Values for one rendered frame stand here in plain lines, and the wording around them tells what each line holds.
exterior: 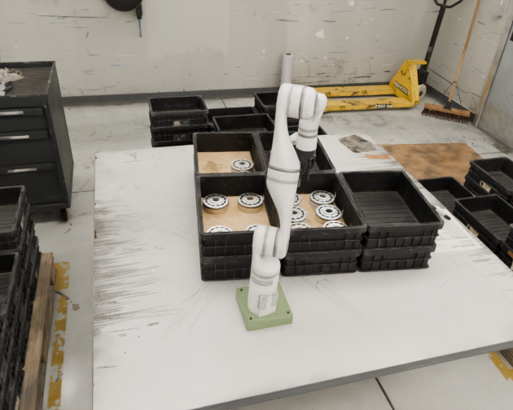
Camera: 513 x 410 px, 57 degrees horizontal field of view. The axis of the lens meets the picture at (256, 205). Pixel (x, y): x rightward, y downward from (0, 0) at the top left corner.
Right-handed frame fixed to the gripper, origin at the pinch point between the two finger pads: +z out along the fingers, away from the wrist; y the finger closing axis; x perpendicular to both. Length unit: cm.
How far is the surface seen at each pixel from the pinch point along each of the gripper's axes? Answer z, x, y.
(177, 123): 49, 147, 81
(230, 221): 17.2, 18.3, -20.3
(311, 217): 17.2, -4.8, 3.0
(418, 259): 25, -46, 16
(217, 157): 17, 56, 17
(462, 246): 30, -57, 44
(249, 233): 7.6, 0.6, -31.7
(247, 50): 50, 221, 260
